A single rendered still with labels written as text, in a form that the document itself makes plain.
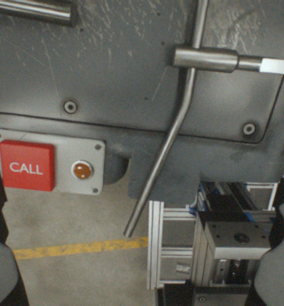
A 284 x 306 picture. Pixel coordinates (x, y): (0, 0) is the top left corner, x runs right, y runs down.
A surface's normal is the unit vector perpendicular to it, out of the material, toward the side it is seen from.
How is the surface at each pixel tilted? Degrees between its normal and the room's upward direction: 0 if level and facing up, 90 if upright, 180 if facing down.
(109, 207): 0
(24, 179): 0
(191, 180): 0
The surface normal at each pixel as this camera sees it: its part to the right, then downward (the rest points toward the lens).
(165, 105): 0.00, 0.38
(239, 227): 0.01, -0.92
